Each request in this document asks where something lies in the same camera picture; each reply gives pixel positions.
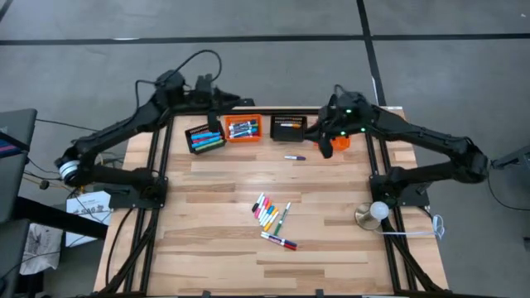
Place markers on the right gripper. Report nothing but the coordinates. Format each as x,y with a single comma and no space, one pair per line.
345,116

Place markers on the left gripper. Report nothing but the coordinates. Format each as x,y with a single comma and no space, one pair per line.
215,97

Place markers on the blue Sharpie highlighter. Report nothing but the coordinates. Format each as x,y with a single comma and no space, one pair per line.
205,135
207,143

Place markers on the pink Sharpie highlighter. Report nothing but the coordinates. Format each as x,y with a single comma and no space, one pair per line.
206,139

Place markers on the yellow-green highlighter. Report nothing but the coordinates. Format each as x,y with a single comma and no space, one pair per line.
211,147

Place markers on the thin orange marker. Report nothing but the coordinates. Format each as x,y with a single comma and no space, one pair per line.
267,204
295,125

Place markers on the Expo marker light green cap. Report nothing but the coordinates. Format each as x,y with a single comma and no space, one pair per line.
245,126

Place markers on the Expo marker dark blue cap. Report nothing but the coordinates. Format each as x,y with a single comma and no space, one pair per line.
245,133

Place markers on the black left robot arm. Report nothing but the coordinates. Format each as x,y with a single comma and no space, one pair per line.
120,128

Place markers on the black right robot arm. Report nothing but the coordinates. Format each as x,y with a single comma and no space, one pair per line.
422,134

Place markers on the orange plastic basket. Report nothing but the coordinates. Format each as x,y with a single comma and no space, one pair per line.
341,144
244,140

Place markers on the thin purple marker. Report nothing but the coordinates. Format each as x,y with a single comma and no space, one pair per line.
295,157

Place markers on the black plastic basket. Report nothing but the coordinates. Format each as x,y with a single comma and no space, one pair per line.
190,150
285,134

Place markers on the black rectangular box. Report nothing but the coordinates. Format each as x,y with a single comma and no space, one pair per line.
247,102

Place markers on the thin black marker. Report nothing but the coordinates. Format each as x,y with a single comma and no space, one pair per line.
257,203

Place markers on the thin pink marker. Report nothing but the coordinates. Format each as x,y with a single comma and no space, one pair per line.
261,208

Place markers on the brass lamp with white bulb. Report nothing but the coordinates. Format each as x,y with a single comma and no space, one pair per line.
379,210

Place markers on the thin yellow marker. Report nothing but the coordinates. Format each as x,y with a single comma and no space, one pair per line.
271,222

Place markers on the thin dark blue marker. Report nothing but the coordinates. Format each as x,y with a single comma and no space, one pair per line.
290,242

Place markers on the thin red marker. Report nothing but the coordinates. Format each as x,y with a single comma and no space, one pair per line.
290,246

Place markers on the white printed paper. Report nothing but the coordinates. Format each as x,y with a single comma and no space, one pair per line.
89,209

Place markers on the grey chair base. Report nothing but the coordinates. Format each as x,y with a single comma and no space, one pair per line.
515,157

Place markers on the black desk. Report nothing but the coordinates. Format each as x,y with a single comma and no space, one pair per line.
18,124

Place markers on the white bag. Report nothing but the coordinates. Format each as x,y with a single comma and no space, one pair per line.
41,248

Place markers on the black bracket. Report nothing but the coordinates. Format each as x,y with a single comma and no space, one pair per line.
205,294
319,293

